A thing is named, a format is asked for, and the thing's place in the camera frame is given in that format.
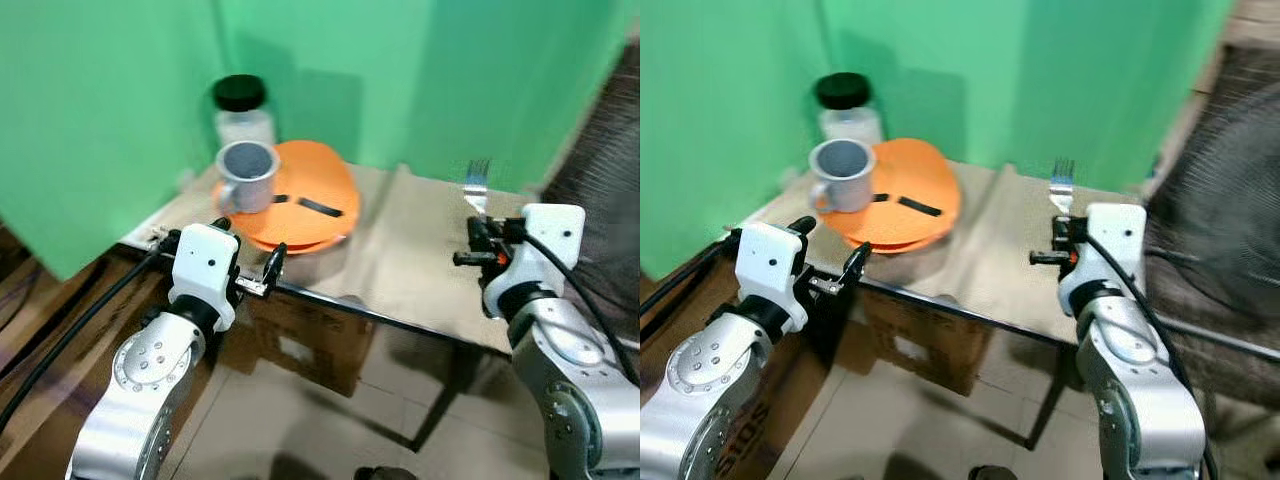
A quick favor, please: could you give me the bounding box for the black floor fan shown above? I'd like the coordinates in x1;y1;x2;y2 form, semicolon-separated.
1143;42;1280;353
542;42;641;346

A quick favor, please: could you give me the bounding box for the silver metal fork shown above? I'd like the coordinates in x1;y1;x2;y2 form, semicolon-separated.
463;158;493;217
1048;158;1078;217

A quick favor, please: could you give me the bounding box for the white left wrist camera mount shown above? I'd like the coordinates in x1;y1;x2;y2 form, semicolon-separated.
167;223;242;307
734;221;808;307

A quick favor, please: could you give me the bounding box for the glass jar with black lid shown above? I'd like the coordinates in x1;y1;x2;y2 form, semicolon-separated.
212;75;277;147
814;72;887;145

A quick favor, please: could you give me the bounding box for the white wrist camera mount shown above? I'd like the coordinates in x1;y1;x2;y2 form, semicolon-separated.
1058;203;1149;317
734;221;808;307
167;223;242;307
483;204;587;312

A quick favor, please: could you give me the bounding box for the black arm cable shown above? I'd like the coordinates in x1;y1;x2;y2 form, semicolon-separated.
640;228;745;317
1083;230;1223;480
0;228;183;433
503;226;641;387

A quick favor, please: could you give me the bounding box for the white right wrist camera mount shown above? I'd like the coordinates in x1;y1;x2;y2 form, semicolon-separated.
1058;203;1149;317
483;204;587;312

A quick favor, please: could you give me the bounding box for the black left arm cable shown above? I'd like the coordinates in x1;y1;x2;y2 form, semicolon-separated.
0;228;183;433
640;228;745;317

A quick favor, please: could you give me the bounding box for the plain brown cardboard box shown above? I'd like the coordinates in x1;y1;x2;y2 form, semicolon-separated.
214;288;380;399
858;288;988;397

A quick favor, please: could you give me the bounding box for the grey metal mug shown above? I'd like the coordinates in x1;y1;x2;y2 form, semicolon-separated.
808;138;879;215
215;141;281;215

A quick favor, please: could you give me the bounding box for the black table leg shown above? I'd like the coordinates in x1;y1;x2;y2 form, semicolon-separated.
1026;345;1073;451
408;340;483;453

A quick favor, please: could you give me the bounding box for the orange plate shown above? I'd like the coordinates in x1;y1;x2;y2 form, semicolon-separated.
820;138;963;254
212;140;361;255

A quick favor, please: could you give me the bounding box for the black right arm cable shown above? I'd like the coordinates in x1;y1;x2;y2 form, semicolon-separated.
1083;230;1223;480
503;226;641;387

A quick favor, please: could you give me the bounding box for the green backdrop cloth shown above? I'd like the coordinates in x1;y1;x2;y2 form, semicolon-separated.
0;0;641;282
640;0;1239;282

